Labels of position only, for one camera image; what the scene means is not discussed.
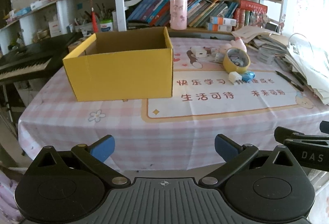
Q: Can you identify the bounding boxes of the small white charger plug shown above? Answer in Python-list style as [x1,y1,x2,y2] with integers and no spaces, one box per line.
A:
[228,72,243,85]

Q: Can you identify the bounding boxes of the blue packet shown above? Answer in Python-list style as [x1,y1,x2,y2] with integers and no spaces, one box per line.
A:
[241,71,255,83]

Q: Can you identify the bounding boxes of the yellow tape roll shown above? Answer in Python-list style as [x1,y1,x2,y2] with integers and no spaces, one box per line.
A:
[222,47,250,74]

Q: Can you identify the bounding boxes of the pink plush toy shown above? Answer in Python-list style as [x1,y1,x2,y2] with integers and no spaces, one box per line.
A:
[220,37,247,54]

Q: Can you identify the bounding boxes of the large white charger block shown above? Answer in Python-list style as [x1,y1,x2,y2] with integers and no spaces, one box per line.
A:
[191,46,207,58]

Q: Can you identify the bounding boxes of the black pen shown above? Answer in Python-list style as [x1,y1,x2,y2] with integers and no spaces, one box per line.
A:
[275,70,304,92]

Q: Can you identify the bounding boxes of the pink checked tablecloth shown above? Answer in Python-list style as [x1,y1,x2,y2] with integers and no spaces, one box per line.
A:
[18,38,328,171]

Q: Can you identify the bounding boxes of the pile of papers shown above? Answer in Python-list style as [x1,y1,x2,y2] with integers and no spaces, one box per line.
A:
[232,26,328,105]

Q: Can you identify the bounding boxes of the yellow cardboard box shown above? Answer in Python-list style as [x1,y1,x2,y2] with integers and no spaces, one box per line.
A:
[63,27,173,102]

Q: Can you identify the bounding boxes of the black electronic keyboard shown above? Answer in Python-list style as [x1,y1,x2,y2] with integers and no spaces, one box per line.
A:
[1,32,82,85]

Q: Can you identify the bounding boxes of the lower orange white box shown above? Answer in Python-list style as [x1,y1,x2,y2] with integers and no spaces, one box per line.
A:
[206,23,233,32]

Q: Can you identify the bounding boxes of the orange white box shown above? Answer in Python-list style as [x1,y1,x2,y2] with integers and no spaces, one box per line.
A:
[206,23,233,32]
[210,16,236,27]

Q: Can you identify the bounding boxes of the red pen bottle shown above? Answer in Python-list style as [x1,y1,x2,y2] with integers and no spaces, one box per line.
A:
[91,7,99,33]

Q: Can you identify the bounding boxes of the green lid jar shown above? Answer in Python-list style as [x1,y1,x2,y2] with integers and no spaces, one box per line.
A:
[100,19,113,32]

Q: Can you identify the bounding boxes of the upper orange white box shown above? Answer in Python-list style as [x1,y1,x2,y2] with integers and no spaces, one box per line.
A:
[210,16,236,27]

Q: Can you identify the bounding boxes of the red thick book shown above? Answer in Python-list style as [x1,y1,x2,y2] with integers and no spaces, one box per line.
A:
[239,0,268,14]

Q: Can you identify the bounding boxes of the pink cylindrical cup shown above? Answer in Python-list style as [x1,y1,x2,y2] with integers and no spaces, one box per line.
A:
[169,0,187,30]

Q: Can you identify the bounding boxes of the white cable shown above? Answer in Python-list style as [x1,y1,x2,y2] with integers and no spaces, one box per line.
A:
[287,32,316,57]

